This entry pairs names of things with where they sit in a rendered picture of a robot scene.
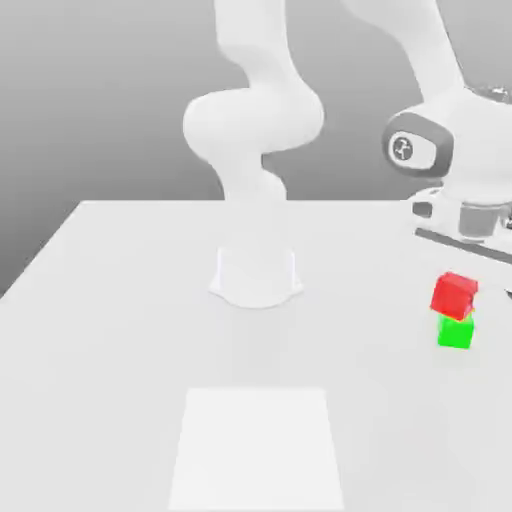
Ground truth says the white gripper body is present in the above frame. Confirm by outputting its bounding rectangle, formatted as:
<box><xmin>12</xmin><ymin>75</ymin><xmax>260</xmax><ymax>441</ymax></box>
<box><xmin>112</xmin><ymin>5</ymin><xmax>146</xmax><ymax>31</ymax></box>
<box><xmin>413</xmin><ymin>226</ymin><xmax>512</xmax><ymax>299</ymax></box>

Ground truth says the small red cube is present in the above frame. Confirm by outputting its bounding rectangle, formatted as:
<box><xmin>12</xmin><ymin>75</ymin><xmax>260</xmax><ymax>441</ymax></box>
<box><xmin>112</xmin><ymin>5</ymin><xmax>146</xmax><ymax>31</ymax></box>
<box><xmin>429</xmin><ymin>271</ymin><xmax>480</xmax><ymax>322</ymax></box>

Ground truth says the small green cube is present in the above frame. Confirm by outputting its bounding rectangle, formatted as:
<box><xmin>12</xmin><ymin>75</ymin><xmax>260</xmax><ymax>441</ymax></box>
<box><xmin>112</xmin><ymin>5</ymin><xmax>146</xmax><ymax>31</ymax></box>
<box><xmin>436</xmin><ymin>313</ymin><xmax>474</xmax><ymax>350</ymax></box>

